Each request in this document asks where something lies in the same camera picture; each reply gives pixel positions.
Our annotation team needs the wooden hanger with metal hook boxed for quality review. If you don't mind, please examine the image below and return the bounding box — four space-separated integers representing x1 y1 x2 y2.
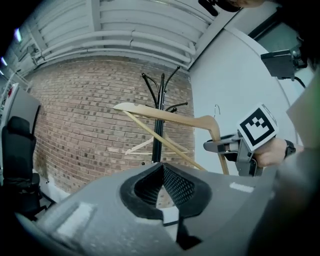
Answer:
113 102 230 176

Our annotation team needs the black head-mounted camera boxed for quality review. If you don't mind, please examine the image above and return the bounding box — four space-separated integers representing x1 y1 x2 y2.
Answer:
260 37 309 81

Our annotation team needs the black coat stand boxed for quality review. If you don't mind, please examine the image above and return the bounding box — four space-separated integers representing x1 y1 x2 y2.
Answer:
141 66 189 166

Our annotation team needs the person's right hand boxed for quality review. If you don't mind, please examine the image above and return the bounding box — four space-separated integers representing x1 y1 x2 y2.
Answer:
253 138 286 169

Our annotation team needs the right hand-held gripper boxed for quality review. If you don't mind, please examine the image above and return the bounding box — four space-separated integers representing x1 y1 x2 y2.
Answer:
203 103 280 177

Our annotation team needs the light wooden hanger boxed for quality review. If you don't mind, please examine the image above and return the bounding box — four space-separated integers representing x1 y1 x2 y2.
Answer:
124 132 191 156

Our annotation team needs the black wristwatch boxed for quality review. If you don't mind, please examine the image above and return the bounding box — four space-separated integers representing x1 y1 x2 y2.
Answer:
283 139 297 159

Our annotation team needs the white ceiling pipe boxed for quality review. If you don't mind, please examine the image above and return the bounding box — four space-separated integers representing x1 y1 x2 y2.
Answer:
37 29 197 70

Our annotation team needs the black cable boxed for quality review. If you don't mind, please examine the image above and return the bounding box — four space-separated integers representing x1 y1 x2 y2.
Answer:
293 76 307 89

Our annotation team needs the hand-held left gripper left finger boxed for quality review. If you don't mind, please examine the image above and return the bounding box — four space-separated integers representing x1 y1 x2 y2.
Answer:
14 161 181 256

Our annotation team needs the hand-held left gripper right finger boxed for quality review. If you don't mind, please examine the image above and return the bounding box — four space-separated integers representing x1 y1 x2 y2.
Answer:
163 162 275 256

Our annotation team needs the black office chair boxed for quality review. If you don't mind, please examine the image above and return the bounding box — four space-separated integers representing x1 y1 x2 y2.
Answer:
1 116 48 221

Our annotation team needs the grey partition panel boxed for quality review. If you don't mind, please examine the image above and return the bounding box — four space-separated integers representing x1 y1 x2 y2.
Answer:
7 84 42 141

